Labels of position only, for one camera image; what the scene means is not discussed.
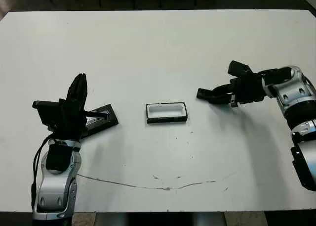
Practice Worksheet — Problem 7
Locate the black box lid silver print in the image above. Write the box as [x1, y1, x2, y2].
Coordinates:
[81, 103, 119, 138]

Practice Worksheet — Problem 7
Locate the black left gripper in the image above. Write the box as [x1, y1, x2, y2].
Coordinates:
[49, 73, 88, 140]

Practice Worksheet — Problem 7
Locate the black box base white insert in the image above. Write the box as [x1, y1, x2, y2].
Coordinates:
[145, 101, 189, 124]

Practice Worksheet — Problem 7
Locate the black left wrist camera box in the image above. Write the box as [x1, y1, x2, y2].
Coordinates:
[32, 100, 62, 126]

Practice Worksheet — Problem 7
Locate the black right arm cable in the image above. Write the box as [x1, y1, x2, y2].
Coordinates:
[302, 74, 316, 90]

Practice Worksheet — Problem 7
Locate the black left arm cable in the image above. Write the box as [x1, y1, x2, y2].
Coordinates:
[31, 134, 56, 212]

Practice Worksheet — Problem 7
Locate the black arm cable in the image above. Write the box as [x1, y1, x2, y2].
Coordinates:
[31, 134, 56, 212]
[302, 74, 316, 90]

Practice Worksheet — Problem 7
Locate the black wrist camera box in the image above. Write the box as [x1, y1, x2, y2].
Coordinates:
[227, 60, 255, 79]
[32, 100, 62, 126]

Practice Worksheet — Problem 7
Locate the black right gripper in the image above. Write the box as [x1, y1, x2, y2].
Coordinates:
[209, 72, 267, 108]

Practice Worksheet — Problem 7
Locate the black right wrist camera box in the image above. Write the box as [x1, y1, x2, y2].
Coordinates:
[227, 60, 255, 79]

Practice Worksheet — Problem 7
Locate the small black camera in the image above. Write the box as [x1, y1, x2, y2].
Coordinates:
[197, 88, 217, 100]

